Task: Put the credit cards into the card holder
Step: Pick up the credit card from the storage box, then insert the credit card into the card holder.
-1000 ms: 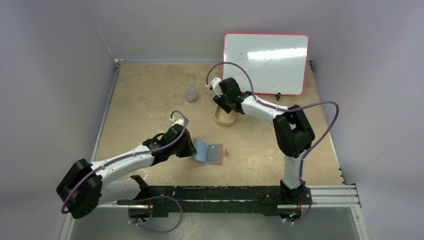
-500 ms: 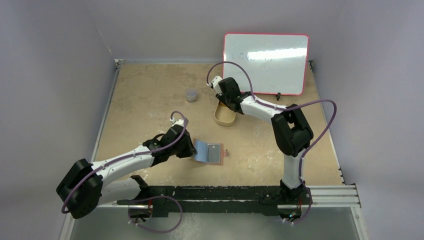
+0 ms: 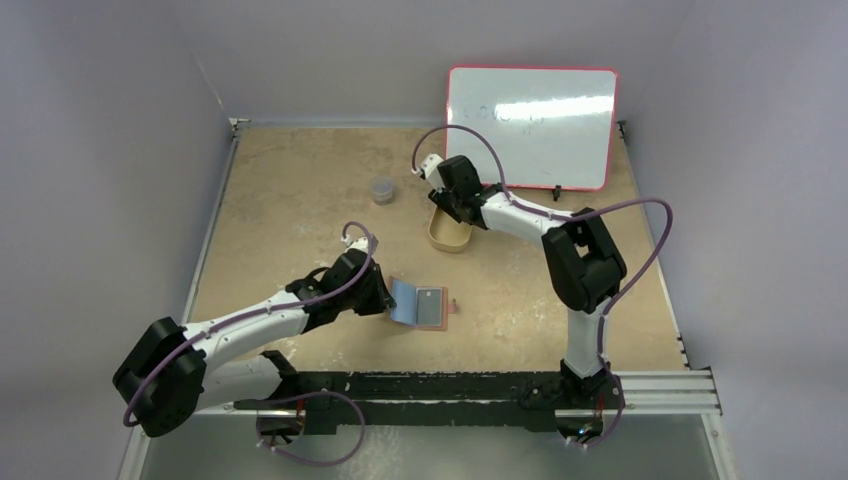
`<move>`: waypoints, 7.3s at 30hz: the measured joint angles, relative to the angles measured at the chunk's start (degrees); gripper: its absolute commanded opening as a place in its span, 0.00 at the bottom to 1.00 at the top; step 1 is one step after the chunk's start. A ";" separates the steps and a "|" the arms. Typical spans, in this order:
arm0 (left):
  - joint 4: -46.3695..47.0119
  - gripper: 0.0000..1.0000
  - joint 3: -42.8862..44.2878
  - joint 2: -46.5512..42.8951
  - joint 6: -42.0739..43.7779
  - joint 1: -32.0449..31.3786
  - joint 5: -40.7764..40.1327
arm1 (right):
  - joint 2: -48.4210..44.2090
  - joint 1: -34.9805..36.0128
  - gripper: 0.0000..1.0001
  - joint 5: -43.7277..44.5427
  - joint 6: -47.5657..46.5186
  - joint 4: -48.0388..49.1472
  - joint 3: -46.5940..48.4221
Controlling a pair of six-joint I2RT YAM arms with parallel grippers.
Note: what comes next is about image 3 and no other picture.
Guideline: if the brown leather card holder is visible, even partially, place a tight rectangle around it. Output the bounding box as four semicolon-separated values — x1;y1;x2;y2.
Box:
389;277;458;331

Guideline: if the grey credit card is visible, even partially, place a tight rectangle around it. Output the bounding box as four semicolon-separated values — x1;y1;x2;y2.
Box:
415;287;446;329

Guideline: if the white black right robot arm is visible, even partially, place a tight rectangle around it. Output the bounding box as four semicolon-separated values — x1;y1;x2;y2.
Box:
411;154;627;407

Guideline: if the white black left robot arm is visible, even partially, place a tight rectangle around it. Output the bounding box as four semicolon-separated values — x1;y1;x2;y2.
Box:
112;247;397;437

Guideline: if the beige oval plastic tray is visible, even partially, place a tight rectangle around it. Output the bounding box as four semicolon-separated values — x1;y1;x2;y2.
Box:
427;207;473;253

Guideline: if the red framed whiteboard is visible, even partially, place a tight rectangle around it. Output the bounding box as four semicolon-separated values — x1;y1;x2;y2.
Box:
445;65;618;191

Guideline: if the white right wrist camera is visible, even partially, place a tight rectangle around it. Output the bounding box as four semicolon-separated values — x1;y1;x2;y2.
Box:
412;154;444;190

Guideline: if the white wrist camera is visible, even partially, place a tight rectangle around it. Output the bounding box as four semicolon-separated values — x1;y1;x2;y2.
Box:
412;154;444;190
341;234;378;253

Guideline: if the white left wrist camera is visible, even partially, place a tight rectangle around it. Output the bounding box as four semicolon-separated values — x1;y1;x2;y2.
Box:
341;234;378;253

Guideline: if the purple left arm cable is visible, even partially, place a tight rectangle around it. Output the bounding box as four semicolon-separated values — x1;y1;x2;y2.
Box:
122;221;380;429

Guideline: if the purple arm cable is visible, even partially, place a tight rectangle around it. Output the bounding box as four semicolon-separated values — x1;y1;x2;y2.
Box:
122;221;380;429
411;125;674;372

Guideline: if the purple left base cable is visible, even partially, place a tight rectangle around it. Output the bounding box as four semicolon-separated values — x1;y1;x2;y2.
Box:
255;388;369;468

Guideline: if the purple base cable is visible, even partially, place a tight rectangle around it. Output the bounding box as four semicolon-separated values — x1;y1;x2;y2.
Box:
564;370;628;452
255;388;369;468

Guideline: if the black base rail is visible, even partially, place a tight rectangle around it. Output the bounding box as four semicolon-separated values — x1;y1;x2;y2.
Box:
234;370;623;438

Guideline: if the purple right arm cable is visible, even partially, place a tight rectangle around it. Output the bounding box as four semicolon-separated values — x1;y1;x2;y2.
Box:
411;125;674;372

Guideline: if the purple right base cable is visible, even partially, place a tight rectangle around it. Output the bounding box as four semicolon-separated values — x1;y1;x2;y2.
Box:
564;370;628;452

